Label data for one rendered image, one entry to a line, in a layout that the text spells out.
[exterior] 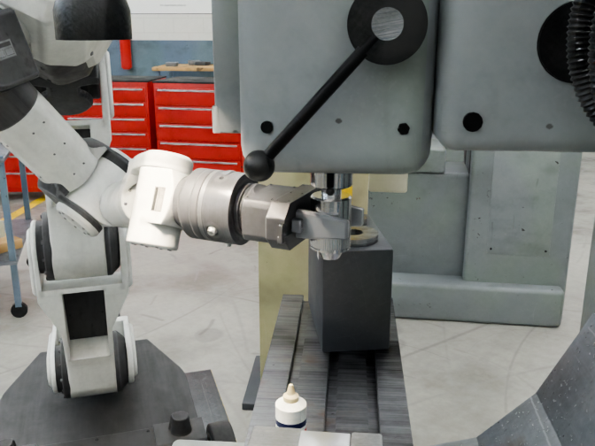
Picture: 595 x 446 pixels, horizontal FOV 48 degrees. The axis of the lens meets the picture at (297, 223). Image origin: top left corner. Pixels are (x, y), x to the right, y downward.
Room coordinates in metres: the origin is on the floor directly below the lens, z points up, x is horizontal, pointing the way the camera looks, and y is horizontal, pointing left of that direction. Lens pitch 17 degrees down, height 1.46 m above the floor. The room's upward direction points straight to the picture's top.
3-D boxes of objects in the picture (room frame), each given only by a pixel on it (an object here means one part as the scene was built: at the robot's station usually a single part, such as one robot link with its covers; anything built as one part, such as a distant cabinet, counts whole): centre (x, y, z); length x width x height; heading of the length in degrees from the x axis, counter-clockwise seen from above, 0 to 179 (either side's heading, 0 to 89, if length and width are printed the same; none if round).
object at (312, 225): (0.71, -0.03, 1.24); 0.06 x 0.02 x 0.03; 67
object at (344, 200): (0.74, -0.04, 1.26); 0.05 x 0.05 x 0.01
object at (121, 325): (1.48, 0.50, 0.68); 0.21 x 0.20 x 0.13; 17
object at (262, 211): (0.78, 0.05, 1.24); 0.13 x 0.12 x 0.10; 157
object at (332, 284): (1.17, -0.09, 1.00); 0.22 x 0.12 x 0.20; 5
